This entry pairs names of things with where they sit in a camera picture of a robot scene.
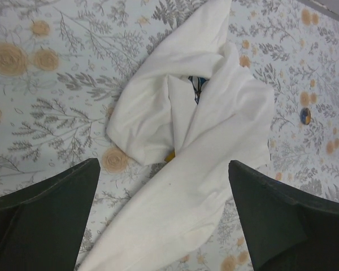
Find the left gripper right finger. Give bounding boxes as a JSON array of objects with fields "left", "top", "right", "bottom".
[{"left": 228, "top": 160, "right": 339, "bottom": 270}]

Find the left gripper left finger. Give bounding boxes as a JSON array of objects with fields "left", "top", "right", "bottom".
[{"left": 0, "top": 158, "right": 101, "bottom": 270}]

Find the white t-shirt with flower print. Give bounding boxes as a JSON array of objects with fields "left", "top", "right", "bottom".
[{"left": 80, "top": 1, "right": 274, "bottom": 270}]

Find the round blue yellow brooch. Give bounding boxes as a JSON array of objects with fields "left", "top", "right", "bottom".
[{"left": 299, "top": 107, "right": 311, "bottom": 125}]

